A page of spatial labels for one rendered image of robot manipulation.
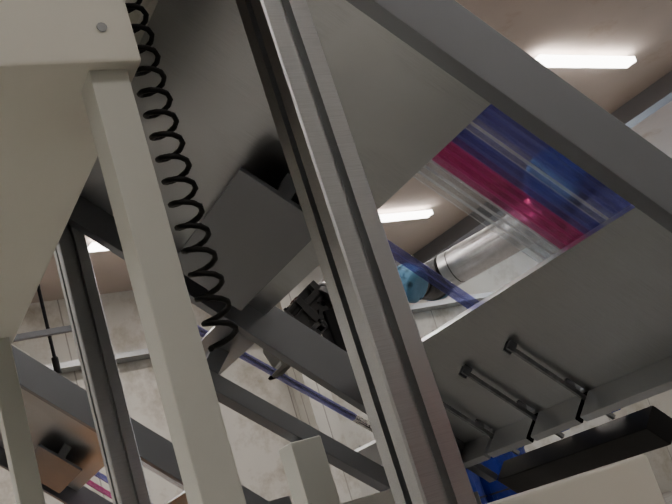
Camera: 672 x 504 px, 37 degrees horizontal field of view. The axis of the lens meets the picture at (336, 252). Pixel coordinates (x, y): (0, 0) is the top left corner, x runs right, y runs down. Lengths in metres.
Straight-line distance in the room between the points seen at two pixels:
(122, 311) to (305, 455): 9.37
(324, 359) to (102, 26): 0.83
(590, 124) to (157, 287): 0.45
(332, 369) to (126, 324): 9.55
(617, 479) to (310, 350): 0.75
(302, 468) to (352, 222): 1.05
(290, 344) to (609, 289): 0.53
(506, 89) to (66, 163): 0.40
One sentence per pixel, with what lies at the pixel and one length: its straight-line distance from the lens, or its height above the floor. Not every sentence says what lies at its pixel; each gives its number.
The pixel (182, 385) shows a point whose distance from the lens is 0.68.
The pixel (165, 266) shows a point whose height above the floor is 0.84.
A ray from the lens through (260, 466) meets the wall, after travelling 11.14.
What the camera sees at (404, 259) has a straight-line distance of 1.24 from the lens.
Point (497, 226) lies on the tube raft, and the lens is 1.13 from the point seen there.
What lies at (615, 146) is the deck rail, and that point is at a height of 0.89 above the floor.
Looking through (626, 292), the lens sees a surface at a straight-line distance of 1.14.
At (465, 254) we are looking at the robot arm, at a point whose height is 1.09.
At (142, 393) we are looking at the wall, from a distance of 10.82.
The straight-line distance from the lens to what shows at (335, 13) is 0.98.
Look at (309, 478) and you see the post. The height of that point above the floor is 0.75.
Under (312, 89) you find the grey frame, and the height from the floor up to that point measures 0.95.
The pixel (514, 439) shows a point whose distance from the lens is 1.43.
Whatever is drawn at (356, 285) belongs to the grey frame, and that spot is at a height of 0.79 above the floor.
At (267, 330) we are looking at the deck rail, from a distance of 1.47.
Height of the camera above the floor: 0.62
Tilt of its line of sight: 16 degrees up
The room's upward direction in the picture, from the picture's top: 18 degrees counter-clockwise
